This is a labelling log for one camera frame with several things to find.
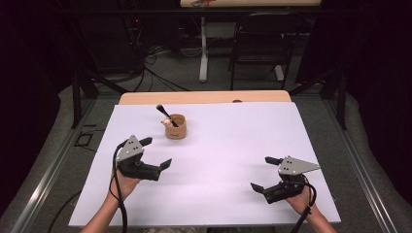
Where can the person's right hand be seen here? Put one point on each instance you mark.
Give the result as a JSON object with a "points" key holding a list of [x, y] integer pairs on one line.
{"points": [[302, 202]]}

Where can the wooden cup with small figure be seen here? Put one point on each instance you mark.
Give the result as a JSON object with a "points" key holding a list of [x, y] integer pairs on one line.
{"points": [[176, 129]]}

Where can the white table mat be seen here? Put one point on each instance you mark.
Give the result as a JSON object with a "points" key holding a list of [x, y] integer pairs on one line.
{"points": [[207, 200]]}

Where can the black folding chair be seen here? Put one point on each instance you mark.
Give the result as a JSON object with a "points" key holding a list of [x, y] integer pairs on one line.
{"points": [[265, 42]]}

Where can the white desk foot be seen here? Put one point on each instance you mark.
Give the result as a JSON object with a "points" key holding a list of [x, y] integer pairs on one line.
{"points": [[279, 73]]}

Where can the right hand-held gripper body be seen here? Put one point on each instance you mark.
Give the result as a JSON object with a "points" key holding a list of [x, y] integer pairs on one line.
{"points": [[291, 181]]}

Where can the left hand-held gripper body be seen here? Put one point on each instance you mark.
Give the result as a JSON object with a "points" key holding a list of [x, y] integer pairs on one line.
{"points": [[131, 161]]}

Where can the wooden desk top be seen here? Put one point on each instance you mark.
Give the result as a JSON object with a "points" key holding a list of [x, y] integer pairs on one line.
{"points": [[252, 3]]}

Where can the black makeup brush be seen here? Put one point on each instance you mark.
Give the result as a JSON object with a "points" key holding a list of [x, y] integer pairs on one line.
{"points": [[165, 114]]}

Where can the black metal frame stand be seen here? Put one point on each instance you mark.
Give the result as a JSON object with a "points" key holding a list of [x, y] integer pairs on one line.
{"points": [[77, 97], [340, 97]]}

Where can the white desk leg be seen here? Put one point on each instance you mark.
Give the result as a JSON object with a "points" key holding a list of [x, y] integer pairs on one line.
{"points": [[203, 51]]}

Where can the light wooden table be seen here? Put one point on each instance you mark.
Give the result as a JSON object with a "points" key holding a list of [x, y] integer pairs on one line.
{"points": [[200, 97]]}

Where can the person's left hand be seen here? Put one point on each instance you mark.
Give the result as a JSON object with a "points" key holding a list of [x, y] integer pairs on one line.
{"points": [[127, 187]]}

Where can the grey metal floor rail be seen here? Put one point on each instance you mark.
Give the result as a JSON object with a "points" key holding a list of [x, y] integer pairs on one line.
{"points": [[356, 168], [48, 174]]}

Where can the black equipment cabinet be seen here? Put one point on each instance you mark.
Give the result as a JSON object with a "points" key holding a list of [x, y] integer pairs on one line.
{"points": [[110, 42]]}

